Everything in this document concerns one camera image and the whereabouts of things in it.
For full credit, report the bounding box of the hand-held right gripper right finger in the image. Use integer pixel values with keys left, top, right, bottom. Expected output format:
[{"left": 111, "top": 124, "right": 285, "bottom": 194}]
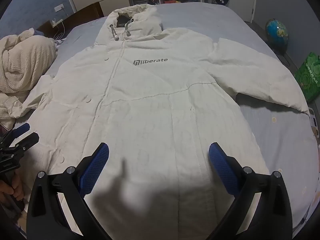
[{"left": 209, "top": 142, "right": 293, "bottom": 240}]

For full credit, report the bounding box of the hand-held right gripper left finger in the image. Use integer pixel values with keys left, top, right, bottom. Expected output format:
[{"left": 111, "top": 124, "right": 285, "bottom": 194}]
[{"left": 26, "top": 142, "right": 113, "bottom": 240}]

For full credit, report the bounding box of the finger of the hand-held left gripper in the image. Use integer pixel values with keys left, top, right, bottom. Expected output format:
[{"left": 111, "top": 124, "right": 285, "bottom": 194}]
[
  {"left": 0, "top": 123, "right": 31, "bottom": 144},
  {"left": 0, "top": 132, "right": 40, "bottom": 156}
]

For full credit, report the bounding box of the white hooded coat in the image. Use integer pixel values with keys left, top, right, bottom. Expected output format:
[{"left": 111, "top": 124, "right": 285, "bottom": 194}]
[{"left": 9, "top": 4, "right": 310, "bottom": 240}]

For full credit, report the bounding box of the person's left hand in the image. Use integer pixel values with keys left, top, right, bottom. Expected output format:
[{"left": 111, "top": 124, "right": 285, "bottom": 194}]
[{"left": 0, "top": 174, "right": 25, "bottom": 202}]

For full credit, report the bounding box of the bed with grey sheet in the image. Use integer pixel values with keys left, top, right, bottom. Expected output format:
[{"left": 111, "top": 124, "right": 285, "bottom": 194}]
[{"left": 0, "top": 4, "right": 320, "bottom": 240}]

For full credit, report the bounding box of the cream textured blanket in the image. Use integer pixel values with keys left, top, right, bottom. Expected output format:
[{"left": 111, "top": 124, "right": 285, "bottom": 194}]
[{"left": 0, "top": 27, "right": 59, "bottom": 130}]

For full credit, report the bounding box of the green patterned bag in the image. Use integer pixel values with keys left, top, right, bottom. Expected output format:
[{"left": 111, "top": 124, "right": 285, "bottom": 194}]
[{"left": 294, "top": 52, "right": 320, "bottom": 103}]

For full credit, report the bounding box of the dark wooden headboard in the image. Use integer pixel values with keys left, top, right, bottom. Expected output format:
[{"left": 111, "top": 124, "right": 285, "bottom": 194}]
[{"left": 37, "top": 2, "right": 104, "bottom": 34}]

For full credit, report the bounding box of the blue globe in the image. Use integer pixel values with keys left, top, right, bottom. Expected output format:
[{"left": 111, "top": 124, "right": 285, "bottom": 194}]
[{"left": 265, "top": 19, "right": 289, "bottom": 54}]

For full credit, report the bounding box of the white charger cable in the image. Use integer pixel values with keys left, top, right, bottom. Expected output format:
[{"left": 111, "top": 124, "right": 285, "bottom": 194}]
[{"left": 51, "top": 19, "right": 67, "bottom": 42}]

